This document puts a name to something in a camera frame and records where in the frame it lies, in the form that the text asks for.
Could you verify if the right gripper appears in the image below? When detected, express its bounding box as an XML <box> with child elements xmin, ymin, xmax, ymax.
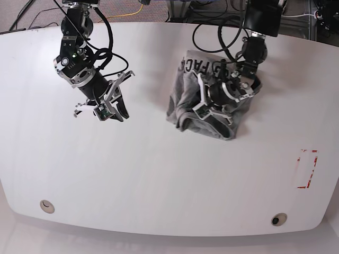
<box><xmin>74</xmin><ymin>71</ymin><xmax>135</xmax><ymax>122</ymax></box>

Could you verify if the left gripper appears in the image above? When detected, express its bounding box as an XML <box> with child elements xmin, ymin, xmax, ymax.
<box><xmin>193</xmin><ymin>73</ymin><xmax>233</xmax><ymax>125</ymax></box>

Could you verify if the grey Hugging Face t-shirt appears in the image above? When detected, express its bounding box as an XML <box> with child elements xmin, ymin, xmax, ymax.
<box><xmin>166</xmin><ymin>50</ymin><xmax>253</xmax><ymax>141</ymax></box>

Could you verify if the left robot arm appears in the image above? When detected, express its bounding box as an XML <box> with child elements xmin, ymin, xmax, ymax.
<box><xmin>193</xmin><ymin>1</ymin><xmax>286</xmax><ymax>125</ymax></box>

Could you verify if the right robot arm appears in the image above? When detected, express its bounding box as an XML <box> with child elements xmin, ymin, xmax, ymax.
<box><xmin>53</xmin><ymin>1</ymin><xmax>134</xmax><ymax>122</ymax></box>

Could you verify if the red tape rectangle marking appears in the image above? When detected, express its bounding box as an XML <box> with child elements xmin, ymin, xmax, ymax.
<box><xmin>293</xmin><ymin>149</ymin><xmax>319</xmax><ymax>189</ymax></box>

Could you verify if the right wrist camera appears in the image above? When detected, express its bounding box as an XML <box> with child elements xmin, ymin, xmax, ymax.
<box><xmin>93</xmin><ymin>105</ymin><xmax>115</xmax><ymax>121</ymax></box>

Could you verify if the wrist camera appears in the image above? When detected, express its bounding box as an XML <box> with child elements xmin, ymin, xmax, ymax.
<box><xmin>193</xmin><ymin>105</ymin><xmax>211</xmax><ymax>121</ymax></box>
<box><xmin>93</xmin><ymin>105</ymin><xmax>115</xmax><ymax>121</ymax></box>

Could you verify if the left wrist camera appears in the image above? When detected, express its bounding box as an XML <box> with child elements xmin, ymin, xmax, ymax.
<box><xmin>193</xmin><ymin>105</ymin><xmax>211</xmax><ymax>121</ymax></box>

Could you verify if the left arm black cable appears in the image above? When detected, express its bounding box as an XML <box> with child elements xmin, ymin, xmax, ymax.
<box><xmin>192</xmin><ymin>15</ymin><xmax>249</xmax><ymax>64</ymax></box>

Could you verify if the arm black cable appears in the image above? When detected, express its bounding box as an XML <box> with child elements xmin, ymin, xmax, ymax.
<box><xmin>192</xmin><ymin>15</ymin><xmax>249</xmax><ymax>64</ymax></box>
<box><xmin>90</xmin><ymin>7</ymin><xmax>130</xmax><ymax>80</ymax></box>

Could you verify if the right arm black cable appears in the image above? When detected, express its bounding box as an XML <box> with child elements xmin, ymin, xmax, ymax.
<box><xmin>90</xmin><ymin>7</ymin><xmax>130</xmax><ymax>80</ymax></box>

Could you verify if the aluminium frame rail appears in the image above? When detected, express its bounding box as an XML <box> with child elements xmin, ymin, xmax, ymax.
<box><xmin>166</xmin><ymin>1</ymin><xmax>309</xmax><ymax>37</ymax></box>

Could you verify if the yellow cable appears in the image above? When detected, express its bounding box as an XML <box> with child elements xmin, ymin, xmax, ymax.
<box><xmin>110</xmin><ymin>0</ymin><xmax>145</xmax><ymax>19</ymax></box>

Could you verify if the black cable on floor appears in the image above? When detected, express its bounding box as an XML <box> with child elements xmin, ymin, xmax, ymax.
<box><xmin>7</xmin><ymin>0</ymin><xmax>67</xmax><ymax>31</ymax></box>

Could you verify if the left table cable grommet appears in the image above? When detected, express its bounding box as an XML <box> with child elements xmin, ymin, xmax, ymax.
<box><xmin>40</xmin><ymin>200</ymin><xmax>55</xmax><ymax>214</ymax></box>

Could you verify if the table cable grommet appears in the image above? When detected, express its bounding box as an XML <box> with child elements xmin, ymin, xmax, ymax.
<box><xmin>40</xmin><ymin>200</ymin><xmax>55</xmax><ymax>214</ymax></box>
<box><xmin>271</xmin><ymin>213</ymin><xmax>288</xmax><ymax>226</ymax></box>

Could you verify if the white cable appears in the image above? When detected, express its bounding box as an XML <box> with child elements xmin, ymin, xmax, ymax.
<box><xmin>282</xmin><ymin>13</ymin><xmax>316</xmax><ymax>21</ymax></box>

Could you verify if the right table cable grommet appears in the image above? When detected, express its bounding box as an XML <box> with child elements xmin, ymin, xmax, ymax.
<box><xmin>271</xmin><ymin>213</ymin><xmax>288</xmax><ymax>226</ymax></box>

